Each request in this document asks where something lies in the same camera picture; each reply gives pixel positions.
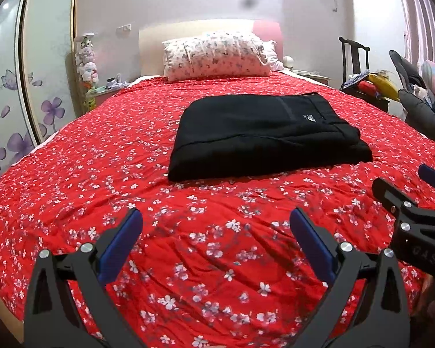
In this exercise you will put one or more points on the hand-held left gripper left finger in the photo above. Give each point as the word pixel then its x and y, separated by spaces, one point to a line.
pixel 121 246

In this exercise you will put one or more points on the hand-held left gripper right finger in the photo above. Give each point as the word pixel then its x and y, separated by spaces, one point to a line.
pixel 311 243

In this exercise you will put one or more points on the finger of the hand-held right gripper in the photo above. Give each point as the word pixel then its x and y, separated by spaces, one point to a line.
pixel 388 194
pixel 433 176

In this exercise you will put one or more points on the black pants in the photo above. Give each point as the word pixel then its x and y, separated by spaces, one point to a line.
pixel 261 134

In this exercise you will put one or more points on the red floral bedspread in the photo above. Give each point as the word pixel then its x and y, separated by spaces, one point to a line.
pixel 203 224

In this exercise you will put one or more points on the yellow cloth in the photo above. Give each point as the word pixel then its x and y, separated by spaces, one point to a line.
pixel 384 85

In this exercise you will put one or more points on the red cloth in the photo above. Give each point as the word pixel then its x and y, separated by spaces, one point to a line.
pixel 366 87

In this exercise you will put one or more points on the black wooden chair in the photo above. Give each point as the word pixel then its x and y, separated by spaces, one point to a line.
pixel 348 61

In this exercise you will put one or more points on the bedside table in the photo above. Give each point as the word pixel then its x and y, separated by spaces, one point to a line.
pixel 105 92
pixel 313 77

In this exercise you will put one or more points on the pink curtain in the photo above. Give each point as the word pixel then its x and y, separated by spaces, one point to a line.
pixel 427 14

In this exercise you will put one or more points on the white round lamp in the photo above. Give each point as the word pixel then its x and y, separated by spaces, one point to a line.
pixel 288 61

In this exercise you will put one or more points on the stack of plush toys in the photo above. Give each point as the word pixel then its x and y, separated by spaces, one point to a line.
pixel 86 65

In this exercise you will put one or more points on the cream and pink headboard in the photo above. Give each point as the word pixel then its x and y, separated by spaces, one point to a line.
pixel 150 50

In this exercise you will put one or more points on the floral sliding wardrobe door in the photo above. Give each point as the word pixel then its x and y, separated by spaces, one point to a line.
pixel 40 61

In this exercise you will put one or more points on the white floral pillow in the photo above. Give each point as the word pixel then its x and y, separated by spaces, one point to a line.
pixel 214 56

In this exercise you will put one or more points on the cream bed frame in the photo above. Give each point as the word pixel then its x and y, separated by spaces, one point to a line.
pixel 3 308

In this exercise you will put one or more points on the wall socket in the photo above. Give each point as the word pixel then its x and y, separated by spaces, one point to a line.
pixel 124 27

